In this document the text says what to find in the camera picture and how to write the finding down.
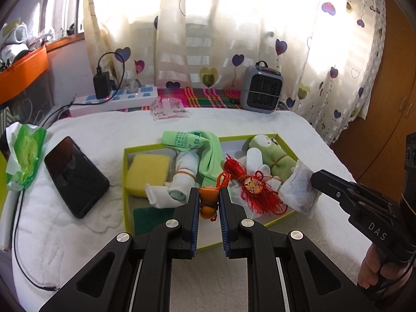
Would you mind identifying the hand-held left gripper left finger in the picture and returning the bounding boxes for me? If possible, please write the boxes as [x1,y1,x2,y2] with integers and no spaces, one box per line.
[39,187,200,312]

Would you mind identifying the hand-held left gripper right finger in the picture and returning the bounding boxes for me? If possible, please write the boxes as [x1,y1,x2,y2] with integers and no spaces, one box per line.
[219,188,379,312]

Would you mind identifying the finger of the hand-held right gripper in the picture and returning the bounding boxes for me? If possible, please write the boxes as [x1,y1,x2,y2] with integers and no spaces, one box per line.
[320,169,400,212]
[310,171,374,217]

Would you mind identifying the lime green shallow box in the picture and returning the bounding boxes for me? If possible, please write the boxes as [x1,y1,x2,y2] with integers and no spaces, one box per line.
[122,133,322,251]

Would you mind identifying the translucent white sachet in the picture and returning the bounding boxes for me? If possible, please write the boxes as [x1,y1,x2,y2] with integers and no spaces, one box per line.
[279,161,322,218]

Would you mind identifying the orange gourd ornament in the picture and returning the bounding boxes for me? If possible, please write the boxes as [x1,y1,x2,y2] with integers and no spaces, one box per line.
[198,172,232,221]

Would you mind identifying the red tassel knot ornament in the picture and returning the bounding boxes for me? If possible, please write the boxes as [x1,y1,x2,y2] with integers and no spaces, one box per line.
[223,156,288,217]

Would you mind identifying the green scouring pad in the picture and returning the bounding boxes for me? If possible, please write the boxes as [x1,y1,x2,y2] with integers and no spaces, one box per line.
[133,206,176,236]

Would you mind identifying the white sock bundle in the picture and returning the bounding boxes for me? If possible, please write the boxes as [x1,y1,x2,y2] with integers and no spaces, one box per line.
[240,148,281,183]
[145,151,197,209]

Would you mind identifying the yellow sponge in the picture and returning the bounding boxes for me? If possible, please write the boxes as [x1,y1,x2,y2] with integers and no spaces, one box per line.
[126,154,171,198]

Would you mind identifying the light green cloth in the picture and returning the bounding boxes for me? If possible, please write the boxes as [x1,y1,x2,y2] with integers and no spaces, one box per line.
[161,130,224,188]

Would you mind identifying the person's right hand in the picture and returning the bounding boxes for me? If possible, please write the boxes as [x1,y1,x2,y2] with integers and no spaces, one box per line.
[357,245,412,300]

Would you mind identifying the wooden cabinet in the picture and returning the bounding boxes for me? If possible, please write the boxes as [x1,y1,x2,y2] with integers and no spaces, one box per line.
[331,0,416,183]

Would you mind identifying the grey small heater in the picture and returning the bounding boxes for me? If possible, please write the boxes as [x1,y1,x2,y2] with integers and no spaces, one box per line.
[240,61,284,114]

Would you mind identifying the small printed clear packets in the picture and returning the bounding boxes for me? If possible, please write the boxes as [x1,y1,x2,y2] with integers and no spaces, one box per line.
[149,97,191,121]

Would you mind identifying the black smartphone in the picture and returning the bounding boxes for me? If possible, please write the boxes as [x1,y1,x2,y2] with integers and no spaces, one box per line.
[44,136,111,220]

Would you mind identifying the colourful plaid cloth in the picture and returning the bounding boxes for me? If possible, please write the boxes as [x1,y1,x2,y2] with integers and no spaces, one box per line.
[123,87,293,113]

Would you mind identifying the white power strip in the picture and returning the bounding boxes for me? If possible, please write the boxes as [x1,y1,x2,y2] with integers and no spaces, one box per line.
[70,86,159,118]

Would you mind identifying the black power adapter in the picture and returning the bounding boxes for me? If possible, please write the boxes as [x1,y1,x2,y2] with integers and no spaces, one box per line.
[94,52,127,100]

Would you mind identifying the green wet wipes pack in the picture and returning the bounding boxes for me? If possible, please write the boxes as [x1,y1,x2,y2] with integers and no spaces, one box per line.
[6,123,47,192]

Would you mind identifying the cream curtain with hearts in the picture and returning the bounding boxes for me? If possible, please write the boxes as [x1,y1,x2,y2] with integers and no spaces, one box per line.
[83,0,387,145]

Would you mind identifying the green patterned gift box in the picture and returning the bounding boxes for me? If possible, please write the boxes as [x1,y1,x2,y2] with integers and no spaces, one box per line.
[0,104,15,127]

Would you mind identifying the orange shelf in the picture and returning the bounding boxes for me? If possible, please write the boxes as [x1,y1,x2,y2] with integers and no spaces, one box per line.
[0,36,85,105]

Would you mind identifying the pile of white clutter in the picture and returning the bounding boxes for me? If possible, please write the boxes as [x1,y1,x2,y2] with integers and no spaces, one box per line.
[0,23,56,69]

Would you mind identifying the black charging cable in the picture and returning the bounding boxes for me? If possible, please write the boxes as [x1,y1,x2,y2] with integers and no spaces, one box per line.
[13,190,61,291]

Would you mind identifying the window frame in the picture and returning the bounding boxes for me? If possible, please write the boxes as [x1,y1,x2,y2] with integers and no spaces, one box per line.
[42,0,88,36]

